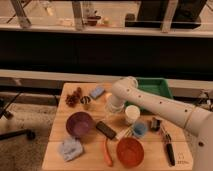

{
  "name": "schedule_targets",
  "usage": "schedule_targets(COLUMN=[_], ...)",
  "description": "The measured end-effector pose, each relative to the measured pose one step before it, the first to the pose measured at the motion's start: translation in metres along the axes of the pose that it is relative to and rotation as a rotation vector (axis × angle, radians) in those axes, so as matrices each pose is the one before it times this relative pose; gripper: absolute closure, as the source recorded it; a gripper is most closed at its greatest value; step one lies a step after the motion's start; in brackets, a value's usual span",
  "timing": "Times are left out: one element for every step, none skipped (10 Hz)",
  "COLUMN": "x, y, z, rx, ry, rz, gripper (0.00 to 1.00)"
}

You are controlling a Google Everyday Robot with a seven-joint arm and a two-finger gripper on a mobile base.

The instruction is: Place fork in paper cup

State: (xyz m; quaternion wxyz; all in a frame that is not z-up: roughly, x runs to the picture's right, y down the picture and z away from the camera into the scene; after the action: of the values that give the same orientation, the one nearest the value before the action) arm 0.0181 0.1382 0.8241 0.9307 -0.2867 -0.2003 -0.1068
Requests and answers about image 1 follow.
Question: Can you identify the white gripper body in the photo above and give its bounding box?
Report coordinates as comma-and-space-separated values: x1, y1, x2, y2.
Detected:
105, 95, 124, 113

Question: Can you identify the white paper cup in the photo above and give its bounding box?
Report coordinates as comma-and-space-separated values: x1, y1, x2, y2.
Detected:
125, 105, 140, 125

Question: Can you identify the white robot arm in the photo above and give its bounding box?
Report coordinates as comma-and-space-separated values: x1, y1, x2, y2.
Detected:
106, 77, 213, 171

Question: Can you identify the blue small cup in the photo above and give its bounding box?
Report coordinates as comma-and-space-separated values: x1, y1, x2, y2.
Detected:
132, 122, 148, 138

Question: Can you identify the blue sponge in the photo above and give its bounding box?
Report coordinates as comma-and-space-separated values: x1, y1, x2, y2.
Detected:
89, 86, 105, 99

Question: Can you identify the black rectangular block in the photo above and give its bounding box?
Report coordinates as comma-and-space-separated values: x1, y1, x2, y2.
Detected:
96, 121, 116, 139

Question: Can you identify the black white striped ball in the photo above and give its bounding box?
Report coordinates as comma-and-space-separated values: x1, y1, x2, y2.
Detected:
80, 96, 91, 110

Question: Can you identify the purple bowl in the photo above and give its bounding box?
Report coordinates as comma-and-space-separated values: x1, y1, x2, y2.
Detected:
66, 112, 94, 138

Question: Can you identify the wooden table board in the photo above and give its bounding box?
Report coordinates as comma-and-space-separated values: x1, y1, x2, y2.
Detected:
42, 83, 193, 171

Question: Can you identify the small dark metal can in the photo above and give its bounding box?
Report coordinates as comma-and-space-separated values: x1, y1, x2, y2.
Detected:
150, 117, 161, 131

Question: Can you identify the green plastic tray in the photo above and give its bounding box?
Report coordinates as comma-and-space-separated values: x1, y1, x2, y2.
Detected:
125, 77, 174, 111

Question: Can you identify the orange bowl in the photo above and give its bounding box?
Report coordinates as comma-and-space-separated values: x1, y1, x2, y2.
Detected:
116, 137, 144, 168

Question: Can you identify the orange carrot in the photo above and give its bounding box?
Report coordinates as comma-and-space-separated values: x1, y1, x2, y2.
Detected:
103, 138, 113, 167

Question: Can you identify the light blue crumpled cloth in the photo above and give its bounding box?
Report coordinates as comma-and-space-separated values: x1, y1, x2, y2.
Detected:
58, 137, 84, 162

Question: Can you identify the black office chair base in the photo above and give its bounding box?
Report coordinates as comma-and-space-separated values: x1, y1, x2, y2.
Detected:
0, 92, 36, 141

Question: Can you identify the cream handled utensil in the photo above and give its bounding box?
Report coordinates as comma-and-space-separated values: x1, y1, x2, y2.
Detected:
115, 126, 132, 140

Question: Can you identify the black handled utensil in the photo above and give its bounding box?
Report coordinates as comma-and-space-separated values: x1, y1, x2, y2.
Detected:
161, 125, 175, 166

